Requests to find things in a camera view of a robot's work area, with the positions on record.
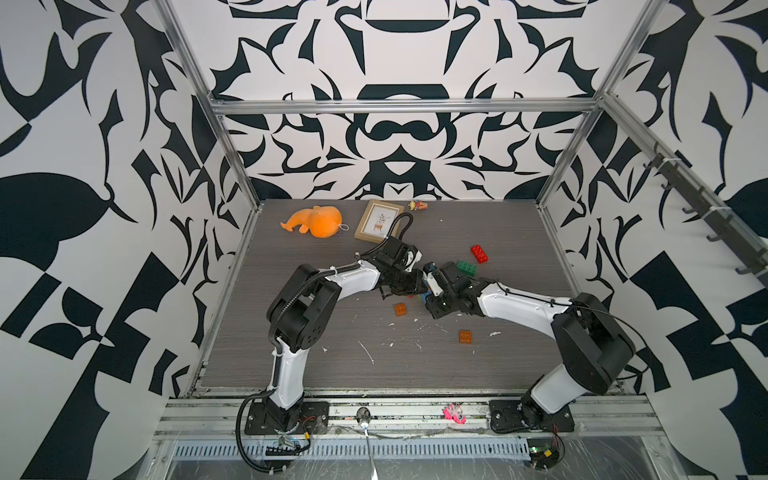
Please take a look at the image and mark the orange square lego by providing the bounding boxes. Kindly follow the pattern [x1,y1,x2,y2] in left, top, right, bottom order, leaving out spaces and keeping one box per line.
[459,330,473,344]
[394,303,408,317]

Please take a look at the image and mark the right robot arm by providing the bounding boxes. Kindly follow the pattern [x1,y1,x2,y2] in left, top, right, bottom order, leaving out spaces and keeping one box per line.
[422,262,636,430]

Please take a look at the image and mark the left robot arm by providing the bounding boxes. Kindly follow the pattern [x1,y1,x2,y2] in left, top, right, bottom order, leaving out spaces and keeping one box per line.
[254,212,426,431]

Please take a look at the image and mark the green lego brick right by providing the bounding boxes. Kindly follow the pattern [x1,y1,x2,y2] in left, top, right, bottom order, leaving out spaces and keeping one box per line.
[456,261,477,277]

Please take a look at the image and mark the red lego brick far right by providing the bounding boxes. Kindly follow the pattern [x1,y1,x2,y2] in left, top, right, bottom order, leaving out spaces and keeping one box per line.
[470,245,488,264]

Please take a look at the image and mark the small toy figure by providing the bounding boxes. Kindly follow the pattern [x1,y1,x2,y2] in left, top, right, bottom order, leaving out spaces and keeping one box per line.
[409,201,428,211]

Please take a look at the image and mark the orange plush toy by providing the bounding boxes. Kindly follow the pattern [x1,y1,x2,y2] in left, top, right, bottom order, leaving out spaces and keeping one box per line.
[280,206,343,239]

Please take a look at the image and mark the metal spoon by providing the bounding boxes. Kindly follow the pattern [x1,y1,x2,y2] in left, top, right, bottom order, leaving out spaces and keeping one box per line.
[356,406,379,480]

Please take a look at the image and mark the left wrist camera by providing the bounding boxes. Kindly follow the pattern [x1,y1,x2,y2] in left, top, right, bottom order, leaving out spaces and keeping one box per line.
[402,246,422,272]

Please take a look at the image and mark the wooden picture frame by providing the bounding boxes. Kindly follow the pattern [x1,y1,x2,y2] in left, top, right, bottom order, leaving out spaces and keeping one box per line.
[354,200,405,243]

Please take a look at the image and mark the pink toy on rail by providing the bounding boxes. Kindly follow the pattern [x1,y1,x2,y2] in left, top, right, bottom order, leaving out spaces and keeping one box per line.
[442,403,466,425]

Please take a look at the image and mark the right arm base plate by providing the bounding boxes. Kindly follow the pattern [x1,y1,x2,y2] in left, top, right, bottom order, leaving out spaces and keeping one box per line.
[489,400,575,434]

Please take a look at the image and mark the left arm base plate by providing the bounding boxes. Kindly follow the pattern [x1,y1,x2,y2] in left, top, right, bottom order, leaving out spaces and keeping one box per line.
[244,399,330,436]

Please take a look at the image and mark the wall hook rack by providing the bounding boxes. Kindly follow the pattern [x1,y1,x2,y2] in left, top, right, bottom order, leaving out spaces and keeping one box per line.
[643,141,767,288]

